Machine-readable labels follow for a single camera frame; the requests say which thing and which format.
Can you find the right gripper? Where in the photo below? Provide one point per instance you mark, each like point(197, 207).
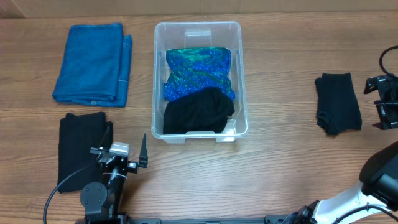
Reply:
point(388, 101)

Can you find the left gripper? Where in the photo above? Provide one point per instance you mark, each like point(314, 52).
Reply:
point(134, 167)

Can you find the black cloth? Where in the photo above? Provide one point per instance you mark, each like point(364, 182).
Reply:
point(338, 108)
point(77, 134)
point(205, 110)

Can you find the shiny blue sequin cloth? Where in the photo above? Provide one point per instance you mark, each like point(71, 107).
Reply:
point(194, 69)

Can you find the clear plastic storage bin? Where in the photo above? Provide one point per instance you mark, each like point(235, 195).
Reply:
point(179, 35)

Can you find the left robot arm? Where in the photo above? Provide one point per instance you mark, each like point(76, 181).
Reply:
point(102, 199)

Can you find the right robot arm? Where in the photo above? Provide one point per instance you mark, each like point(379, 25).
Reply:
point(376, 191)

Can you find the folded blue denim jeans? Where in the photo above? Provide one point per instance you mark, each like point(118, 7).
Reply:
point(96, 66)

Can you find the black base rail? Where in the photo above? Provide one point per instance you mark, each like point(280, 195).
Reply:
point(268, 219)

